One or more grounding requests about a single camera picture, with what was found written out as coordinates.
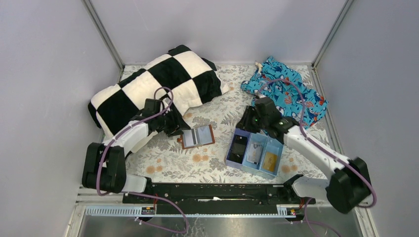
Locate gold credit card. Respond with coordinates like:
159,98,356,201
262,152,278,172

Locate black white checkered blanket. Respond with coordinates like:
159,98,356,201
87,45,230,138

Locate floral patterned table mat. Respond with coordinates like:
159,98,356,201
126,64,326,183

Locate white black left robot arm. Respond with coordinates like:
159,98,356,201
82,99,190,196

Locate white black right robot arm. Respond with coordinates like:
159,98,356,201
236,97,377,214

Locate aluminium frame rails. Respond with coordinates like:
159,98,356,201
65,0,378,237

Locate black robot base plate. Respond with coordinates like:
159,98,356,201
123,183,316,209

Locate blue shark print cloth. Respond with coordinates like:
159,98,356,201
240,56,328,129

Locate purple blue card organizer box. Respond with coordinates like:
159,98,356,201
225,128,284,180

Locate grey credit card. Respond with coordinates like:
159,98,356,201
246,142,263,165

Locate black card in purple slot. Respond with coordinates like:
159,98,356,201
227,147,246,164

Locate slotted grey cable duct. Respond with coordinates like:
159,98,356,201
84,205,299,219

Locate brown leather card holder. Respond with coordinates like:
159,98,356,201
177,124,215,149

